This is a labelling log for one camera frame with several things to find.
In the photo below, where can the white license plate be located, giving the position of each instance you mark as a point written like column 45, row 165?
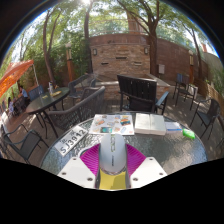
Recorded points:
column 70, row 140

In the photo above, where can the orange canopy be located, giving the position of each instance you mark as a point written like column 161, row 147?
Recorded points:
column 15, row 75

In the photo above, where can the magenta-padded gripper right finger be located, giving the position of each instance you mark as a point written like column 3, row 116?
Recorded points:
column 136, row 159

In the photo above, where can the wooden lamp post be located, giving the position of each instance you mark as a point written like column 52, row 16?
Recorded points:
column 70, row 63
column 191, row 66

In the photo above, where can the large tree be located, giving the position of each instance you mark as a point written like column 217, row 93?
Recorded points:
column 153, row 50

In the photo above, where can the green tube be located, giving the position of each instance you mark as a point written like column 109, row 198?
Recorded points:
column 188, row 134

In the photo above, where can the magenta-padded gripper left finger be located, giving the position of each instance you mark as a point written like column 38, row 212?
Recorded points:
column 90, row 159

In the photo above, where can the white computer mouse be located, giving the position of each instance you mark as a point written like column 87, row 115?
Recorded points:
column 113, row 151

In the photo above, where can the colourful printed sheet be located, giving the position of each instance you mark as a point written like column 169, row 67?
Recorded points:
column 111, row 125

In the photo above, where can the stone fire pit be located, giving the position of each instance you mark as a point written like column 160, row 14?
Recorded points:
column 111, row 85

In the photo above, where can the black slatted chair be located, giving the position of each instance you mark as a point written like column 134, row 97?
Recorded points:
column 138, row 88

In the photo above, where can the blue chair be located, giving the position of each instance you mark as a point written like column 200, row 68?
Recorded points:
column 35, row 91

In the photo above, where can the person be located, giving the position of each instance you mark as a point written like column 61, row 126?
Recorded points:
column 23, row 91
column 11, row 105

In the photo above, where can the black wall lantern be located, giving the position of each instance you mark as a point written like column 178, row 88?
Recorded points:
column 95, row 51
column 146, row 50

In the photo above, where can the dark wicker chair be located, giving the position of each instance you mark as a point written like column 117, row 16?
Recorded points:
column 81, row 83
column 80, row 110

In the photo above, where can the black metal armchair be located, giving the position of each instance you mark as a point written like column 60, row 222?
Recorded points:
column 206, row 116
column 182, row 88
column 26, row 143

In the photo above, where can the dark round side table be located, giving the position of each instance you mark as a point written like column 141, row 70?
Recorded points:
column 46, row 99

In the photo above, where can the white wall box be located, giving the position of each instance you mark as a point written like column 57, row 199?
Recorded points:
column 161, row 69

